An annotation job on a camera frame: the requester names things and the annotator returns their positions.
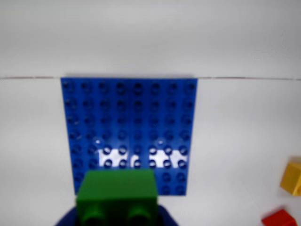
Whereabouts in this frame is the green 2x2 block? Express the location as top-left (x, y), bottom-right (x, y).
top-left (75, 169), bottom-right (158, 226)

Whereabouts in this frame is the blue 8x8 studded baseplate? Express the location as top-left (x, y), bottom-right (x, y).
top-left (60, 77), bottom-right (198, 196)

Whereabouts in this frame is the yellow 2x2 block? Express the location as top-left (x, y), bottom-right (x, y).
top-left (280, 161), bottom-right (301, 196)

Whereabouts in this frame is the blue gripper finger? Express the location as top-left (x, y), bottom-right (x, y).
top-left (54, 205), bottom-right (79, 226)
top-left (157, 205), bottom-right (180, 226)

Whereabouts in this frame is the red 2x2 block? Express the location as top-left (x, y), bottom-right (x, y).
top-left (261, 208), bottom-right (297, 226)

